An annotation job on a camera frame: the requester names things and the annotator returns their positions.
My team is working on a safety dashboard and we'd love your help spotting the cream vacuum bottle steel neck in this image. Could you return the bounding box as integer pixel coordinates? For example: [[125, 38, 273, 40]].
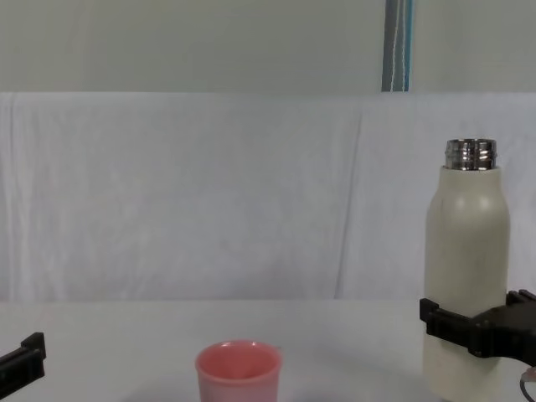
[[421, 137, 512, 402]]

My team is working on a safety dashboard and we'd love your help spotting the pink cup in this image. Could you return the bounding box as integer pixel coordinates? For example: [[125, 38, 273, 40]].
[[194, 339, 284, 402]]

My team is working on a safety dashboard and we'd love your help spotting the white draped backdrop cloth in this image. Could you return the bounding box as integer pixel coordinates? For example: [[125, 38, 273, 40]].
[[0, 90, 536, 303]]

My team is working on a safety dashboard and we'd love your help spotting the white table cloth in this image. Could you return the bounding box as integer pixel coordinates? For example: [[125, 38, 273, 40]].
[[0, 297, 536, 402]]

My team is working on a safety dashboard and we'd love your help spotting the grey striped post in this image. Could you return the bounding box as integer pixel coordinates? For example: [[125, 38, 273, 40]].
[[380, 0, 415, 93]]

